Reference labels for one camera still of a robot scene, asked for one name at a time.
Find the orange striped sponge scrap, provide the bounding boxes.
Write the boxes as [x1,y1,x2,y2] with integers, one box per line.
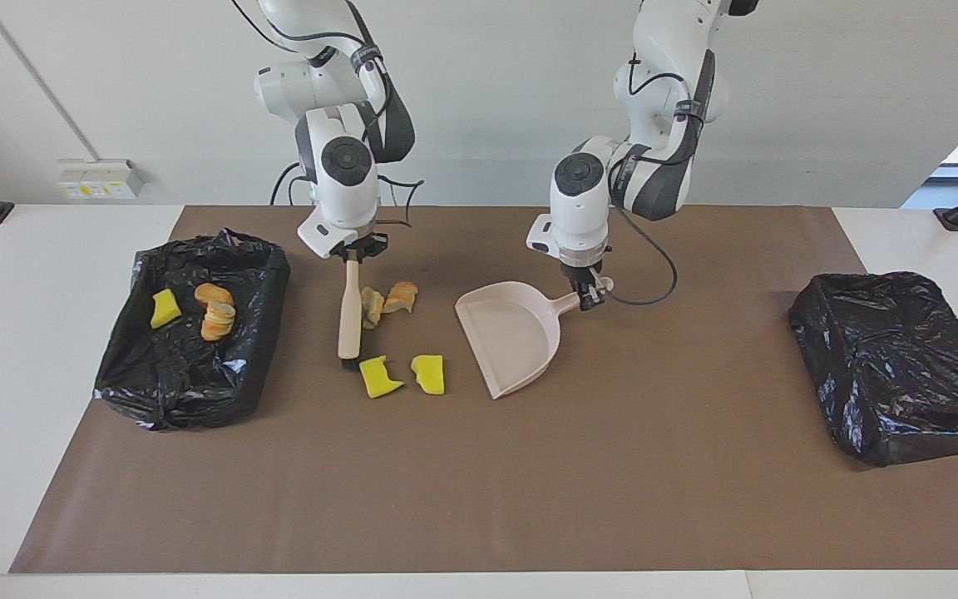
[383,281,419,314]

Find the beige hand brush black bristles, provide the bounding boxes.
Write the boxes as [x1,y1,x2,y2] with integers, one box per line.
[337,255,364,364]

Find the pale pink plastic dustpan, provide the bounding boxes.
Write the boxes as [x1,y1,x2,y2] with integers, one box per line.
[455,277,615,401]

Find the bright yellow sponge piece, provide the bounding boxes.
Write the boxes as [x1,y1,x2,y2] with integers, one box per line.
[410,354,446,396]
[151,289,183,329]
[359,355,405,399]

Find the pale tan sponge scrap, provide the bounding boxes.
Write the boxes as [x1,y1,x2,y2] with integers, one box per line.
[200,301,237,342]

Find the bin lined with black bag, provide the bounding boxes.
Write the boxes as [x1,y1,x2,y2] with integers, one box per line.
[788,271,958,468]
[93,229,291,432]

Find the brown paper table mat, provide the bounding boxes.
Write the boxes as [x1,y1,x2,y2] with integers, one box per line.
[9,205,958,575]

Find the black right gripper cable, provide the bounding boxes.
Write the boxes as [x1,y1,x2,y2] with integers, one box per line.
[378,176,425,230]

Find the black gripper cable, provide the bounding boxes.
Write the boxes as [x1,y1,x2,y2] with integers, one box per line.
[378,176,425,230]
[610,206,679,306]

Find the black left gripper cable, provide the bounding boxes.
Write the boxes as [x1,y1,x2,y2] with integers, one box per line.
[610,206,679,306]

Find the black right arm base cable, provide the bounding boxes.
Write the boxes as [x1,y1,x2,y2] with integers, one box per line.
[269,162,304,206]

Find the white wall socket box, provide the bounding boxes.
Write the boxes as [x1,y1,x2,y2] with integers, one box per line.
[57,159,145,200]

